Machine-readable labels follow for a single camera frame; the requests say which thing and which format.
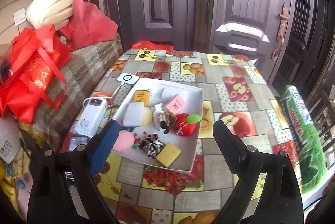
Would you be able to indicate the white foam sheets stack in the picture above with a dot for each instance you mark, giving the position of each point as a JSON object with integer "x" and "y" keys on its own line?
{"x": 41, "y": 13}

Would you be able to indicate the red plastic bag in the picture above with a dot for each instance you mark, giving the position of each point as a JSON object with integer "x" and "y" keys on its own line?
{"x": 87, "y": 26}

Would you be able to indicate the pink small packet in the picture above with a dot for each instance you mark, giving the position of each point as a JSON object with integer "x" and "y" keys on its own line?
{"x": 176, "y": 105}

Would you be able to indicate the red gift bag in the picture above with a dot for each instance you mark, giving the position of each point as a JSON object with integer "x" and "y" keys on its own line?
{"x": 35, "y": 57}

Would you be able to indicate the wooden chair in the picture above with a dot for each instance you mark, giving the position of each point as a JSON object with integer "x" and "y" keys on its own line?
{"x": 321, "y": 109}

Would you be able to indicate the smartphone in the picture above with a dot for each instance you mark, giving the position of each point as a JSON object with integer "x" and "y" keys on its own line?
{"x": 77, "y": 141}

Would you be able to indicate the white foam block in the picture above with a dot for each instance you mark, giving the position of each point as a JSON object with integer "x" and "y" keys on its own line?
{"x": 133, "y": 115}

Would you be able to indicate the fruit pattern tablecloth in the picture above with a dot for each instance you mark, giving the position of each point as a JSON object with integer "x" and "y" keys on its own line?
{"x": 218, "y": 87}

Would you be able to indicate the pink plush toy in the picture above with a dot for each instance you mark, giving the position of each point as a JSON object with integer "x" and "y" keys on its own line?
{"x": 124, "y": 141}

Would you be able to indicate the white power bank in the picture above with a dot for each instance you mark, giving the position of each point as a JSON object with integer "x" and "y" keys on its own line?
{"x": 91, "y": 117}

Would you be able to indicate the yellow octagonal sponge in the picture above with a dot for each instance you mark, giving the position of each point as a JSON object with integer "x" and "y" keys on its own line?
{"x": 147, "y": 117}

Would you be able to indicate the green Wrigley's plush pillow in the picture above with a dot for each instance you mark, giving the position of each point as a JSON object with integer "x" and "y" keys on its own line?
{"x": 305, "y": 136}

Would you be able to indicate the brown leopard scrunchie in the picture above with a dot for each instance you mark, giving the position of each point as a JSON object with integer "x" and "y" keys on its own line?
{"x": 167, "y": 122}

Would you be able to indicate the yellow tissue pack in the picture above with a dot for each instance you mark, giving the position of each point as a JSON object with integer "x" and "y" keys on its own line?
{"x": 141, "y": 96}

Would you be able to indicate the red bag behind table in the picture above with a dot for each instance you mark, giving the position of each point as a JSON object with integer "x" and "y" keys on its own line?
{"x": 148, "y": 45}

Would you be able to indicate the wall light switch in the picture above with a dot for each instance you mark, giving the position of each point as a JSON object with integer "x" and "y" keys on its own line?
{"x": 19, "y": 17}

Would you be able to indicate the yellow green sponge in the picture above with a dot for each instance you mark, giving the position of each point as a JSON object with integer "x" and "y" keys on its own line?
{"x": 168, "y": 155}

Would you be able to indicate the right hand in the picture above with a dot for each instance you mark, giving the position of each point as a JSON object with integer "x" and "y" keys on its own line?
{"x": 327, "y": 189}

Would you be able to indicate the red apple plush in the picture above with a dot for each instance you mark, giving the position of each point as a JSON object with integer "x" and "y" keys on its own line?
{"x": 185, "y": 124}

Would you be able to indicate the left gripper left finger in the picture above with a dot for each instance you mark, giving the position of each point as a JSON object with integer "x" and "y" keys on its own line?
{"x": 50, "y": 200}

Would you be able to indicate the copper door handle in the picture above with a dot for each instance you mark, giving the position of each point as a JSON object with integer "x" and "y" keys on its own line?
{"x": 284, "y": 21}

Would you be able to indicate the purple metal door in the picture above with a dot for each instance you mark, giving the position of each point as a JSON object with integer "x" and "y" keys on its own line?
{"x": 246, "y": 27}

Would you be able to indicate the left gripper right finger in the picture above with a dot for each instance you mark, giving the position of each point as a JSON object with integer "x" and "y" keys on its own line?
{"x": 280, "y": 200}

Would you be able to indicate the white cardboard tray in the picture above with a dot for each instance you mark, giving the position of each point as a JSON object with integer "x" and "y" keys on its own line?
{"x": 162, "y": 92}

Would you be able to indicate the white round wireless charger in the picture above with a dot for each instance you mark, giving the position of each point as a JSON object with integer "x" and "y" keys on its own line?
{"x": 127, "y": 78}

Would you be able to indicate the plaid sofa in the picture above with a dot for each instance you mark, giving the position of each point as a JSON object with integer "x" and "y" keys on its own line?
{"x": 82, "y": 73}

